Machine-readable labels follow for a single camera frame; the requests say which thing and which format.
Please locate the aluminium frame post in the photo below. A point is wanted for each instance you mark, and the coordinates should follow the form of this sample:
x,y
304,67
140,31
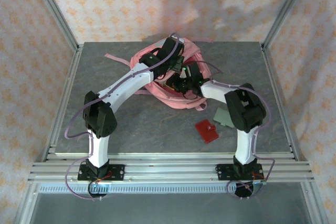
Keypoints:
x,y
53,9
286,9

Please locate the aluminium lower frame leg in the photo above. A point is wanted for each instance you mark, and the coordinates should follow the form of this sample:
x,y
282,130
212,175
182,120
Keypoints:
x,y
313,203
27,203

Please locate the aluminium table edge rail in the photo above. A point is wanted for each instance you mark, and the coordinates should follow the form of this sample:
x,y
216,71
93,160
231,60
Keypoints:
x,y
170,155
274,82
68,82

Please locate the red leather wallet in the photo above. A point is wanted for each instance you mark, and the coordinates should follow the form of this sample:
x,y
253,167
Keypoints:
x,y
207,132

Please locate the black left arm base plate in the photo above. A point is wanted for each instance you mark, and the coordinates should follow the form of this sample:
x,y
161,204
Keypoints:
x,y
118,172

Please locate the black round controller unit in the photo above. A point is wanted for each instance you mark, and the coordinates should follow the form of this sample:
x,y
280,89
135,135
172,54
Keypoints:
x,y
244,191
98,192

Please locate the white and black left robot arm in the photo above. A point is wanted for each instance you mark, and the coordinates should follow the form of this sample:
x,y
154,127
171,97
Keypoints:
x,y
126,85

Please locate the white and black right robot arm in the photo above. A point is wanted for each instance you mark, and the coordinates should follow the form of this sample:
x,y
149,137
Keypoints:
x,y
215,91

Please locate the pink backpack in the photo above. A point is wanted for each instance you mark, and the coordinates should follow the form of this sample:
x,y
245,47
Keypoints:
x,y
170,102

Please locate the grey-green leather wallet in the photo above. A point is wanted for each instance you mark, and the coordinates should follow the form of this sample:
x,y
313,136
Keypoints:
x,y
220,117

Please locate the wide aluminium mounting beam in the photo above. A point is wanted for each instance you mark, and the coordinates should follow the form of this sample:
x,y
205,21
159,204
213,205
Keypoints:
x,y
170,171

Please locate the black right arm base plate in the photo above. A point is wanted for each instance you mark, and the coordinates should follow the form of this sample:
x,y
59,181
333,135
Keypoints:
x,y
223,172

